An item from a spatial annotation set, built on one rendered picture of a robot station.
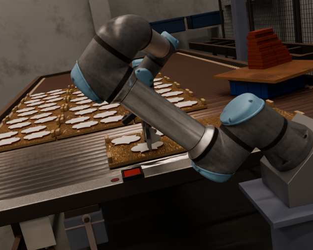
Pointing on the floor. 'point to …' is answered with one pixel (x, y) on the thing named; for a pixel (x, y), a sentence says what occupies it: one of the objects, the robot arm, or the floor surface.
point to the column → (287, 218)
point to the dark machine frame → (217, 47)
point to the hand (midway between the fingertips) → (147, 146)
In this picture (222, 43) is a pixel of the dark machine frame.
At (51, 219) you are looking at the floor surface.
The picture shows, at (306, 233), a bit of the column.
